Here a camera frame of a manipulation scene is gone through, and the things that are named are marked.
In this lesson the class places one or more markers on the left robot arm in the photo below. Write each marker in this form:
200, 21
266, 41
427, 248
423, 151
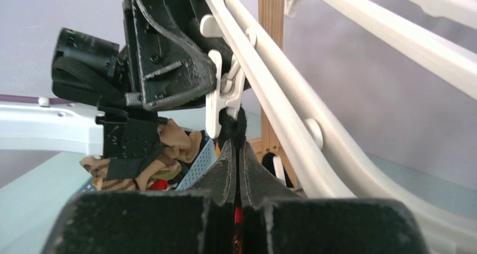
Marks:
110, 95

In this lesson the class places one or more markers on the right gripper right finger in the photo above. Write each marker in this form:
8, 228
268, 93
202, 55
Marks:
265, 229

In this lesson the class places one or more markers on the red black argyle sock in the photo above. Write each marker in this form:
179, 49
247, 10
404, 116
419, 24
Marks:
234, 129

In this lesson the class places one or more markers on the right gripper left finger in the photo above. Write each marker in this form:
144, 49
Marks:
218, 189

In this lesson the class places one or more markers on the pile of socks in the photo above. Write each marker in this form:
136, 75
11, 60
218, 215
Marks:
181, 148

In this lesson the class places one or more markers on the light blue perforated basket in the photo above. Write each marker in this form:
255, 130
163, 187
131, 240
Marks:
193, 166

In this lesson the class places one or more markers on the wooden hanger stand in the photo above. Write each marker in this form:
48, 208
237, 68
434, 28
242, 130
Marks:
269, 41

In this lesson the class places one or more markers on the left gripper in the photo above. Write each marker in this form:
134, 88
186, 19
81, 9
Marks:
149, 40

